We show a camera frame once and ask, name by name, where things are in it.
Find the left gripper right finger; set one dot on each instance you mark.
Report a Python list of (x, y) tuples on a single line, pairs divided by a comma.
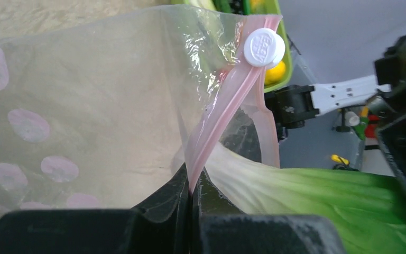
[(218, 226)]

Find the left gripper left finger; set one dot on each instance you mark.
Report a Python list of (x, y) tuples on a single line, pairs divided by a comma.
[(155, 225)]

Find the clear zip top bag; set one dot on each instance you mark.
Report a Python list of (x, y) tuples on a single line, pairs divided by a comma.
[(103, 114)]

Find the green bok choy toy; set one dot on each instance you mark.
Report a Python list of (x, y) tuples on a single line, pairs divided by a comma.
[(368, 210)]

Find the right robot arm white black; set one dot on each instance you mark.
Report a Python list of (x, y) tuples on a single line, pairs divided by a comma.
[(294, 104)]

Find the yellow bell pepper toy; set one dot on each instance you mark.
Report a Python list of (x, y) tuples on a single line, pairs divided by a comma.
[(275, 74)]

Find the green plastic basin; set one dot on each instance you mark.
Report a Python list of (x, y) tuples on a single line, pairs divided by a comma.
[(282, 46)]

